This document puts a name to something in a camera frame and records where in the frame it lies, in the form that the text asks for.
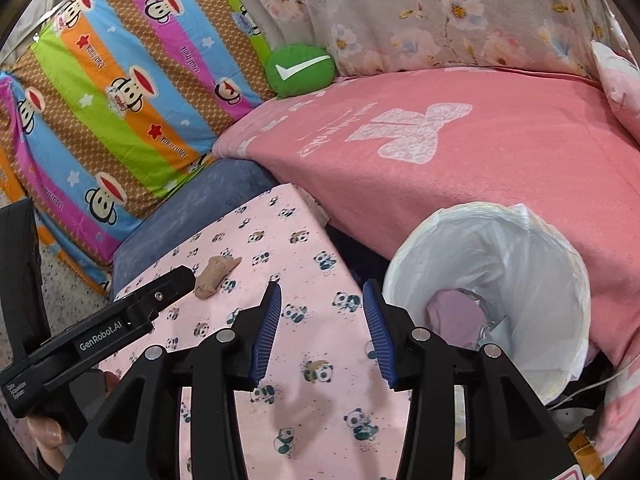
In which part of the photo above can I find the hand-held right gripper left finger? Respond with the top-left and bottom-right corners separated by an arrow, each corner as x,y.
62,280 -> 283,480

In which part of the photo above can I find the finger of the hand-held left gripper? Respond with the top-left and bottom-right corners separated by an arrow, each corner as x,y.
112,266 -> 196,322

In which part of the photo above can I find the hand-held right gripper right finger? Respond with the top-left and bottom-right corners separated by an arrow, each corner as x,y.
362,280 -> 576,480

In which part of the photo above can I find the purple cloth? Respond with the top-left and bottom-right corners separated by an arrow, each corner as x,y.
427,290 -> 488,346

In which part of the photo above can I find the grey wrapper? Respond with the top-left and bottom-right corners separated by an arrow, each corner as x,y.
472,296 -> 507,351

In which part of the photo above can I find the white lined waste bin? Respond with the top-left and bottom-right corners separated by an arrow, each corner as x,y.
382,202 -> 592,406

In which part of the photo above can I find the person's left hand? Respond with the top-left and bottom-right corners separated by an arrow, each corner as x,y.
27,369 -> 122,453

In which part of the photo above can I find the pink panda print cloth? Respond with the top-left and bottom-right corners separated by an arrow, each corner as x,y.
100,182 -> 416,480

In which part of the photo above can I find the blue cushion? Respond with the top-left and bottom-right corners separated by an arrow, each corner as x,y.
110,159 -> 281,301

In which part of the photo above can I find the striped monkey print pillow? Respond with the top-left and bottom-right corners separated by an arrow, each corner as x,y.
0,0 -> 276,296

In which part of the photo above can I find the pink blanket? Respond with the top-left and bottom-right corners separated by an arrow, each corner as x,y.
212,67 -> 640,461

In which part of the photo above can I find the cardboard box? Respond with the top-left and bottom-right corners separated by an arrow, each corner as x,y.
567,430 -> 606,480

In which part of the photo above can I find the green cushion with white tick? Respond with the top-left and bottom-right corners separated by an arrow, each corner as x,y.
265,45 -> 337,98

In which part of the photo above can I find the grey floral blanket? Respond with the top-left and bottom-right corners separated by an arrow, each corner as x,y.
230,0 -> 621,81

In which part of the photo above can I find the pink and white pillow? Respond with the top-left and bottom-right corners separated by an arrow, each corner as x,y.
592,40 -> 640,146

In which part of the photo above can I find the white cable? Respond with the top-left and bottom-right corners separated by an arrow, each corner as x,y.
550,355 -> 636,408

